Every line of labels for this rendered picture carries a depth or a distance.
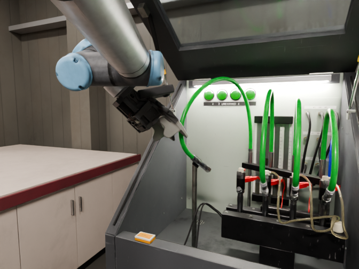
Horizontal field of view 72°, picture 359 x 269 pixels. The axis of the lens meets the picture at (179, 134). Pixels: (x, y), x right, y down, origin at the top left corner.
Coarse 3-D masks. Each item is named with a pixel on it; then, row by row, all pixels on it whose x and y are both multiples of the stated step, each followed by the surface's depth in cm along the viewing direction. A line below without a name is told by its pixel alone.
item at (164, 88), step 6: (138, 90) 66; (144, 90) 67; (150, 90) 68; (156, 90) 69; (162, 90) 70; (168, 90) 71; (174, 90) 72; (144, 96) 67; (150, 96) 68; (156, 96) 70; (162, 96) 73
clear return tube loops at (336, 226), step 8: (304, 176) 73; (280, 184) 72; (336, 184) 69; (312, 200) 65; (312, 208) 63; (312, 216) 63; (320, 216) 69; (328, 216) 69; (336, 216) 69; (344, 216) 60; (312, 224) 63; (336, 224) 68; (344, 224) 60; (320, 232) 64; (344, 232) 60
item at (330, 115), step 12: (324, 120) 74; (336, 120) 62; (324, 132) 76; (336, 132) 59; (324, 144) 77; (336, 144) 58; (324, 156) 77; (336, 156) 57; (324, 168) 78; (336, 168) 57; (336, 180) 58
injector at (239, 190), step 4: (244, 172) 80; (240, 176) 80; (244, 176) 80; (240, 180) 80; (244, 180) 80; (236, 184) 82; (240, 184) 80; (244, 184) 81; (240, 188) 78; (244, 188) 81; (240, 192) 80; (244, 192) 81; (240, 196) 81; (240, 200) 81; (240, 204) 81; (240, 208) 82
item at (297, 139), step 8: (296, 104) 68; (296, 112) 65; (296, 120) 63; (296, 128) 62; (296, 136) 61; (296, 144) 60; (296, 152) 60; (296, 160) 60; (296, 168) 60; (296, 176) 61; (296, 184) 63; (296, 192) 67
